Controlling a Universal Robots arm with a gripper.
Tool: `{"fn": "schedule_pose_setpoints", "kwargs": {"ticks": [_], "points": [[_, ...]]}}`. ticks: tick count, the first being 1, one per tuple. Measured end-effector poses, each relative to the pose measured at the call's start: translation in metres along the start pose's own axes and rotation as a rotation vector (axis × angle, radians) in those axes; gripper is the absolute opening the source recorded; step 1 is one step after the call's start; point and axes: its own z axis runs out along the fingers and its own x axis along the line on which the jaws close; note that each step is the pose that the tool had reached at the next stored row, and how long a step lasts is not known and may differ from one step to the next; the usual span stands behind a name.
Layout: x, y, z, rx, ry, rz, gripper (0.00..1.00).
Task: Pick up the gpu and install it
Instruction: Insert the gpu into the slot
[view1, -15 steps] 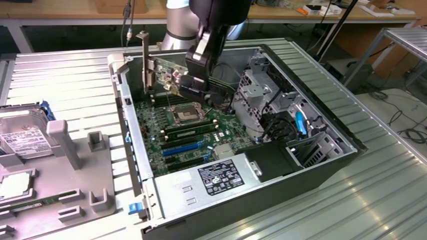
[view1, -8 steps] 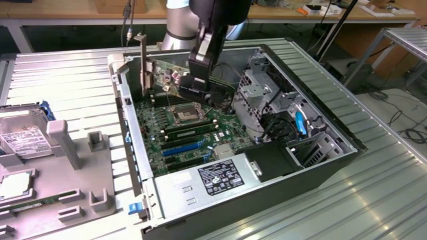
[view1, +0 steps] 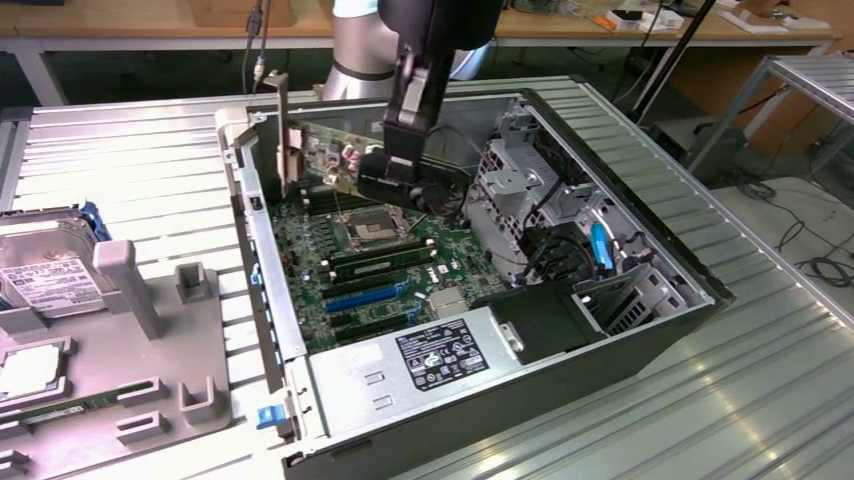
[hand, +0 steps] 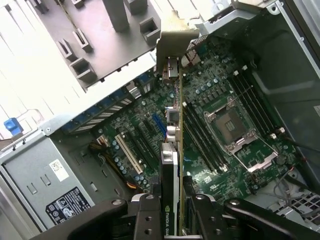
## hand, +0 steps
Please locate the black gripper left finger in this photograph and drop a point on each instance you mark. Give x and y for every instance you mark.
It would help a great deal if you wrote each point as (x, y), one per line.
(147, 217)

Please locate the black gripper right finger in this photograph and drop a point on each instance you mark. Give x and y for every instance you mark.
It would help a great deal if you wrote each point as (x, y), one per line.
(202, 217)

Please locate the white expansion slot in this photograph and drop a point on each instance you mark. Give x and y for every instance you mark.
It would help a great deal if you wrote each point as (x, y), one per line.
(130, 155)

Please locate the black long expansion slot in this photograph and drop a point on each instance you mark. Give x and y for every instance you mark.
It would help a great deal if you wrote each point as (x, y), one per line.
(140, 150)
(148, 143)

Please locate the black RAM slot bank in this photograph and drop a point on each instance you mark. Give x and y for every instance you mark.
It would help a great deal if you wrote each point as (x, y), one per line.
(207, 140)
(255, 100)

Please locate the metal socket cover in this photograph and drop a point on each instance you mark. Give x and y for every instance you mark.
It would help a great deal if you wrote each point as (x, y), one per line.
(257, 160)

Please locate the white power connector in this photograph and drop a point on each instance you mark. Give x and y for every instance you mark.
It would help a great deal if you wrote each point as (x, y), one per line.
(103, 141)

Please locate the blue expansion slot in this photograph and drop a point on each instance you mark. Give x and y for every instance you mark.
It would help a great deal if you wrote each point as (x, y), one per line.
(158, 125)

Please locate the CPU socket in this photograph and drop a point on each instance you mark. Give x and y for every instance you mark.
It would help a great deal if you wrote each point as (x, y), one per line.
(230, 127)

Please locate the coin cell battery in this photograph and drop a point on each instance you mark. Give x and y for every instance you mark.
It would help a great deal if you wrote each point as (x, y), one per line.
(281, 159)

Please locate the silver perforated drive cage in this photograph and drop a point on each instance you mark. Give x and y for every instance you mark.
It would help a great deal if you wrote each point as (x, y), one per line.
(300, 202)

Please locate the grey power supply unit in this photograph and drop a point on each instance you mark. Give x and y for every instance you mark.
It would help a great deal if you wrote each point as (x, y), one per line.
(30, 175)

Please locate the thin metal locking lever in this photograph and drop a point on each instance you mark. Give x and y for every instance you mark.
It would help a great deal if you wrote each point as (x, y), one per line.
(242, 91)

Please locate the black open PC case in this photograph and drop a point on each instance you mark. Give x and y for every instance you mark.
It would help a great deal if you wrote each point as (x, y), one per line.
(282, 105)

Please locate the green motherboard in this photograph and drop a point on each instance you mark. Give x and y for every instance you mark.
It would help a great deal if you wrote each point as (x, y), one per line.
(207, 75)

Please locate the blue case latch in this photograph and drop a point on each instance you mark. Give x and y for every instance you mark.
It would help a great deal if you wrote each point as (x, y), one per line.
(12, 125)

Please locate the grey parts rack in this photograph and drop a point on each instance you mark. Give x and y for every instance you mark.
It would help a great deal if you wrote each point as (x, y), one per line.
(100, 30)

